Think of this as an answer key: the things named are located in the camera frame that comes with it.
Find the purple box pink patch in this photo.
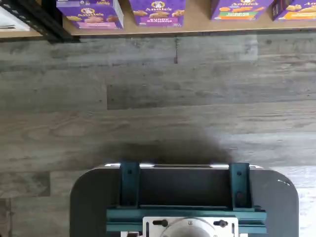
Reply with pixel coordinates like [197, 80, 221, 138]
[76, 6, 124, 30]

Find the grey mobile robot base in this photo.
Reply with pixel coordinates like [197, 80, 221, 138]
[70, 162, 299, 237]

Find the purple box green patch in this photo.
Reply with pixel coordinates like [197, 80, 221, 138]
[210, 0, 275, 21]

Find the black metal shelf rack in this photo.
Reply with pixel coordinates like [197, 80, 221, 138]
[9, 0, 316, 44]

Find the white tea box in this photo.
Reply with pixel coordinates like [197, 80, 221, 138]
[0, 6, 32, 32]

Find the purple box orange patch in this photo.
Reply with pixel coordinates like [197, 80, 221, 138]
[272, 0, 316, 22]

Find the white mounting plate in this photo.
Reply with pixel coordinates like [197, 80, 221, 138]
[142, 216, 239, 237]

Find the teal aluminium frame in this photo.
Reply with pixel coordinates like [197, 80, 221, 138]
[106, 161, 268, 235]

